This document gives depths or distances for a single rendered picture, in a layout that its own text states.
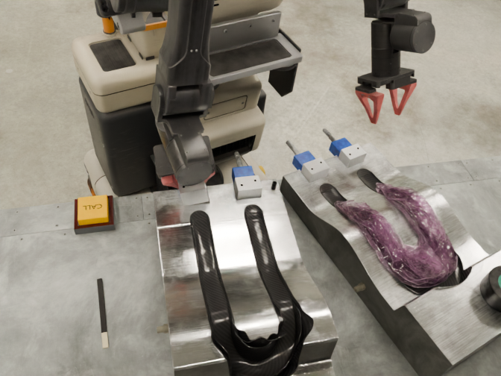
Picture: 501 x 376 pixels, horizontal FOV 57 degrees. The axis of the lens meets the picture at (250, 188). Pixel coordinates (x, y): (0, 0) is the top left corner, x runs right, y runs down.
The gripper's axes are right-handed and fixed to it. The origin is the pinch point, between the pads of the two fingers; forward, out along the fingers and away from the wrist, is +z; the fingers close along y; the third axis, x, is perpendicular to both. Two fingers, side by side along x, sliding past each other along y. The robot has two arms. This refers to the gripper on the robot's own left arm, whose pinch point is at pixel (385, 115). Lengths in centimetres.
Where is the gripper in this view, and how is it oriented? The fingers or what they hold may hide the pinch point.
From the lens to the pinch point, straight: 105.2
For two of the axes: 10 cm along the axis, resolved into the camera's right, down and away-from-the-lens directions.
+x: -4.9, -3.5, 8.0
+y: 8.6, -3.3, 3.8
